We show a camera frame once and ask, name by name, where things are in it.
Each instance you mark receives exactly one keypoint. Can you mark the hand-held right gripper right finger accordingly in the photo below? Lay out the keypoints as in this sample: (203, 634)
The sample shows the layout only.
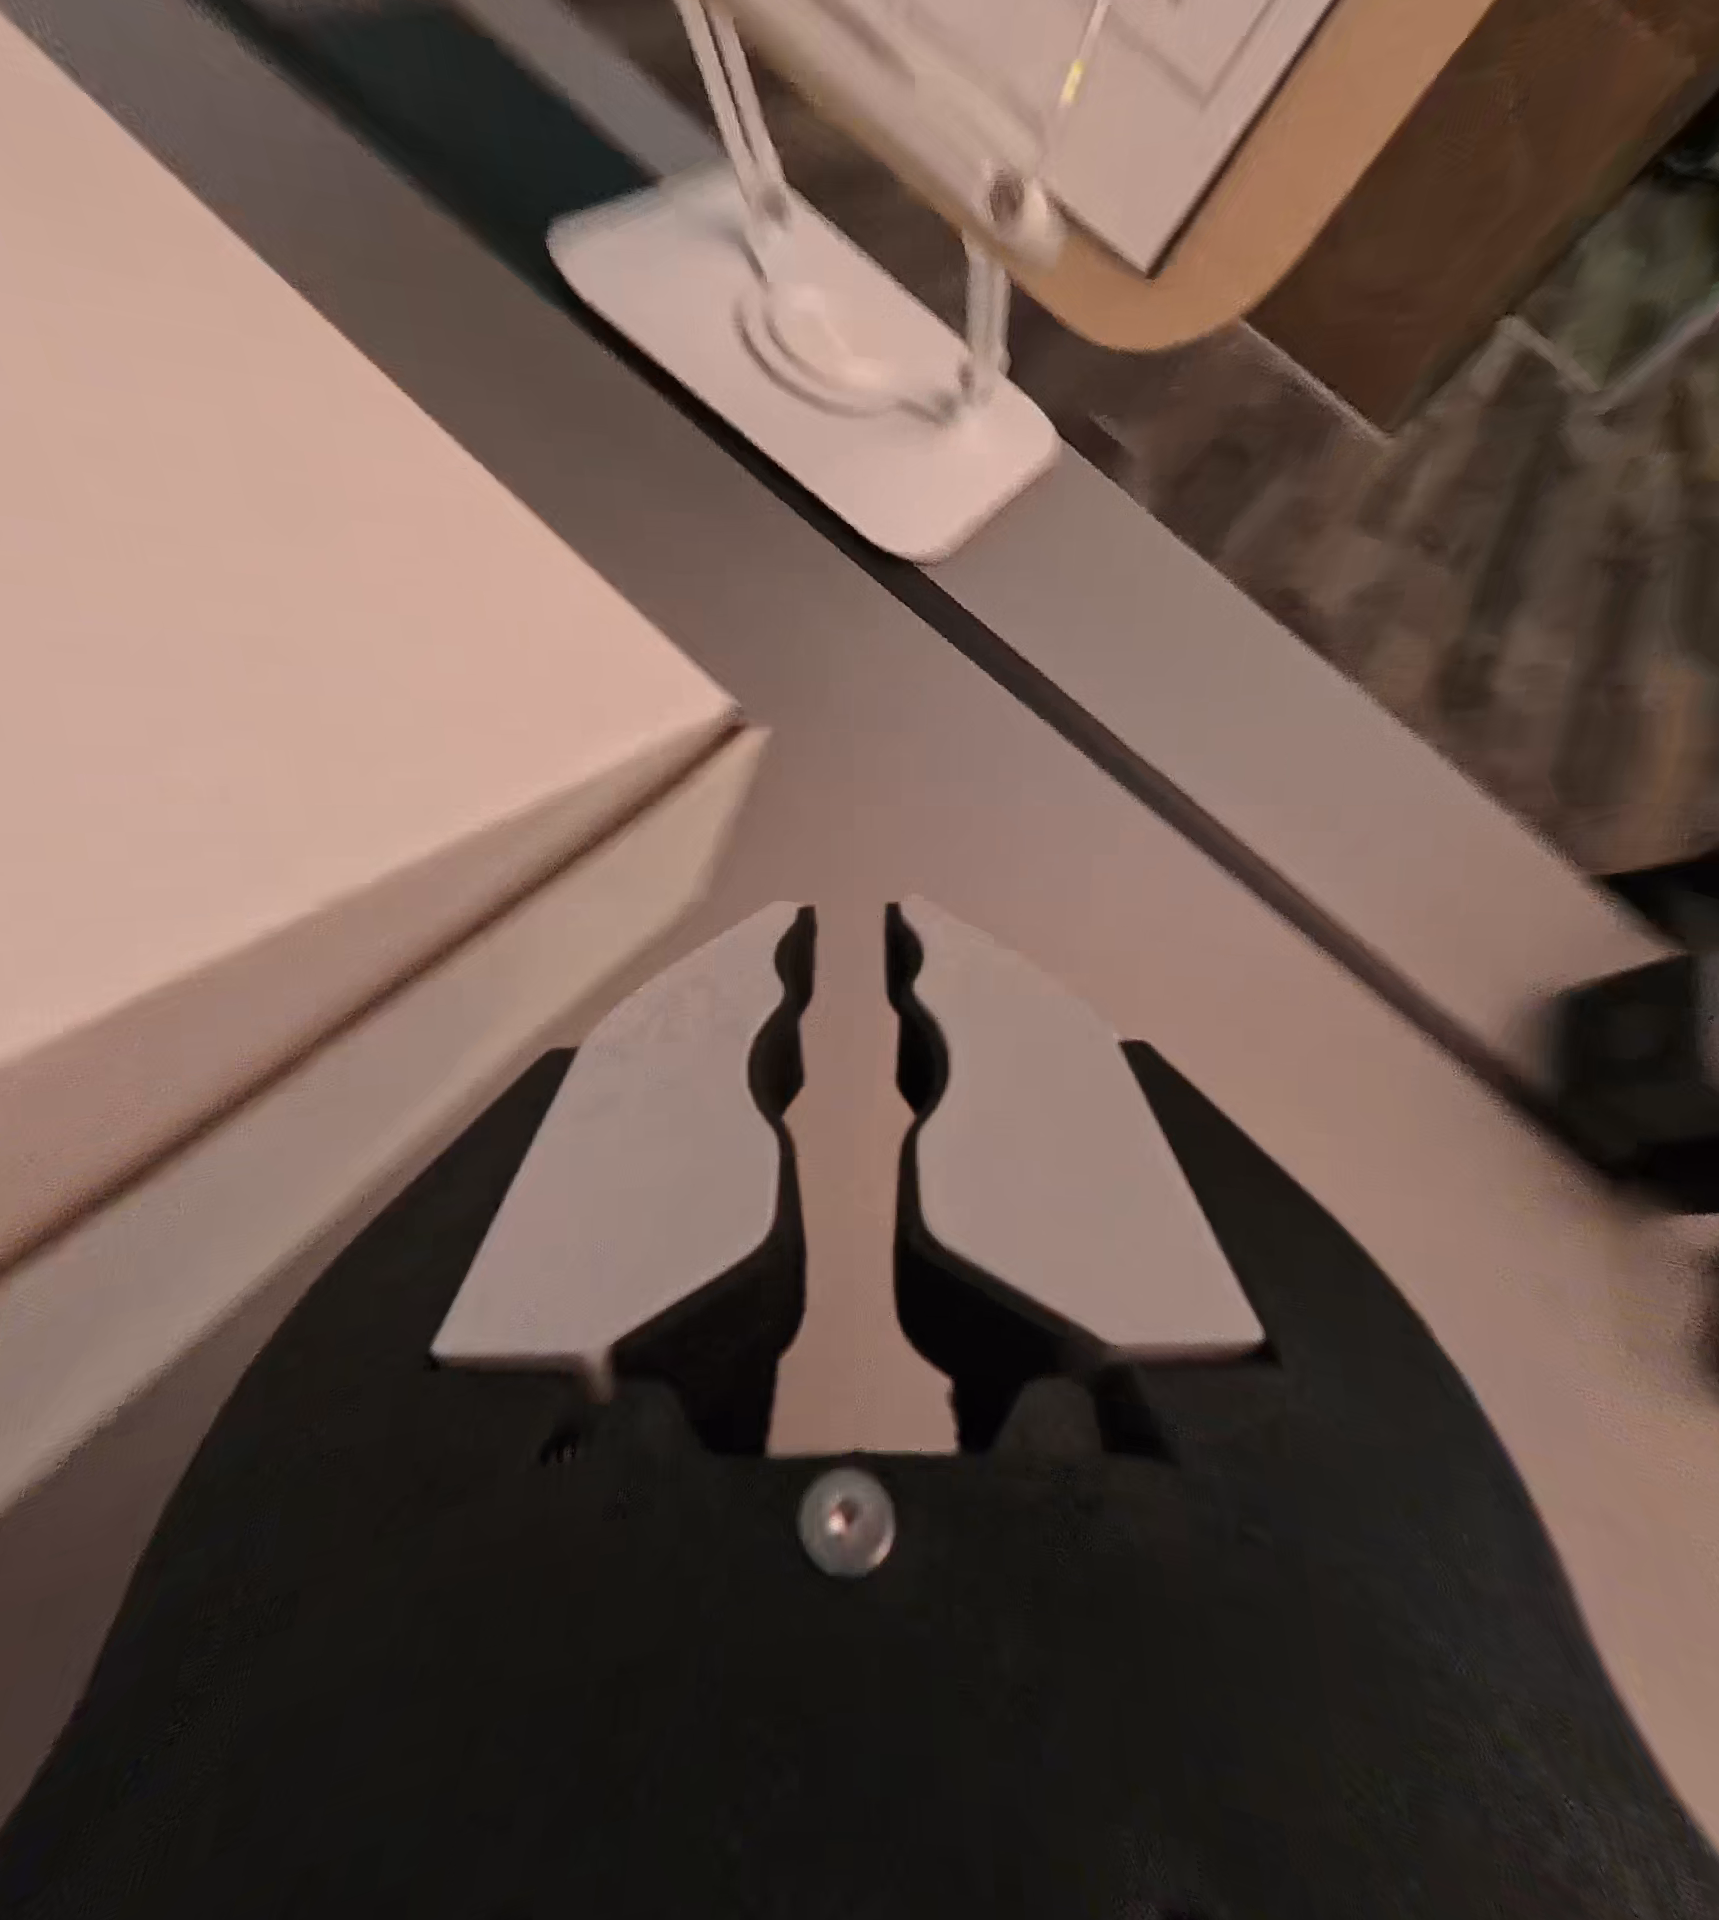
(1085, 1185)

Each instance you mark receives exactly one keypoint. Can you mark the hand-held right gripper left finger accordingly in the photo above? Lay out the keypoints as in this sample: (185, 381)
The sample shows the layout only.
(621, 1185)

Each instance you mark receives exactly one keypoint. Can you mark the white cardboard mailer box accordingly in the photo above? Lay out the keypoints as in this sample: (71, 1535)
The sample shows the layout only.
(199, 601)

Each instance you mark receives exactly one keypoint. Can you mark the black clamp device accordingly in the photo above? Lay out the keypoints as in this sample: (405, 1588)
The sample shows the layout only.
(1655, 1050)

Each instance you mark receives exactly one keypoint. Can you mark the wooden cabinet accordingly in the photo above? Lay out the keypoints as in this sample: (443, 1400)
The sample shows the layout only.
(1475, 195)

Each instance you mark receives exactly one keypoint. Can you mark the printed instruction sheet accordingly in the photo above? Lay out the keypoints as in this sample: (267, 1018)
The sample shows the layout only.
(1191, 104)

